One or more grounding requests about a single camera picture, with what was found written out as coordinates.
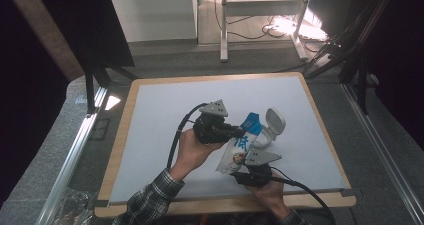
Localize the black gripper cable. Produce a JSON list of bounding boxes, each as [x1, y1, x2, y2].
[[166, 102, 210, 170], [269, 166, 336, 225]]

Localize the blue and white milk pouch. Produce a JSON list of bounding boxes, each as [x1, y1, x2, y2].
[[215, 111, 264, 176]]

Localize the black tripod stand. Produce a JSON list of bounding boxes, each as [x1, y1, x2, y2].
[[302, 0, 399, 117]]

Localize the black floor plate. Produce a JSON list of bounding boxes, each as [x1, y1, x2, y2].
[[87, 117, 112, 141]]

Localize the black floor cables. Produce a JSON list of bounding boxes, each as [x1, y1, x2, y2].
[[213, 0, 301, 41]]

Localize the aluminium rail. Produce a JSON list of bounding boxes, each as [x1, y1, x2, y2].
[[341, 82, 424, 225], [35, 86, 108, 225]]

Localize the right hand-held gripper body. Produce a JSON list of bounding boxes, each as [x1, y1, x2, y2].
[[238, 149, 283, 188]]

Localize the clear plastic bag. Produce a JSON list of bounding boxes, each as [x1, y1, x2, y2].
[[52, 187, 97, 225]]

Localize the white panel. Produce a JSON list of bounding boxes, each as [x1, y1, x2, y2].
[[109, 0, 198, 43]]

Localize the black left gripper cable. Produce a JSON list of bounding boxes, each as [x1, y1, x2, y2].
[[166, 102, 210, 170]]

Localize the white cup with hinged lid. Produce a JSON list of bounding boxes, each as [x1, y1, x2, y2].
[[250, 107, 287, 151]]

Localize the white metal desk frame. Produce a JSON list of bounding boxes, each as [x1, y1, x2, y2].
[[192, 0, 312, 63]]

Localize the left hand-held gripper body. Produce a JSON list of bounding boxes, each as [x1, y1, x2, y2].
[[193, 99, 232, 145]]

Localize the person's left hand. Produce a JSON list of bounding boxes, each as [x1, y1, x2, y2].
[[169, 128, 226, 181]]

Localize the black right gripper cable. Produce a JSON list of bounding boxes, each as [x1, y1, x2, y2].
[[269, 166, 336, 225]]

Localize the white table mat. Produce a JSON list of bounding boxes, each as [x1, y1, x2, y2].
[[109, 76, 346, 205]]

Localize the black metal stand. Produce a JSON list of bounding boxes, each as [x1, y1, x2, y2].
[[83, 59, 138, 115]]

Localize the brown wooden beam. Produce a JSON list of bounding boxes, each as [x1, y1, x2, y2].
[[3, 0, 85, 83]]

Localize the person's right hand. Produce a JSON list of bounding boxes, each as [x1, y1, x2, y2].
[[244, 171, 291, 219]]

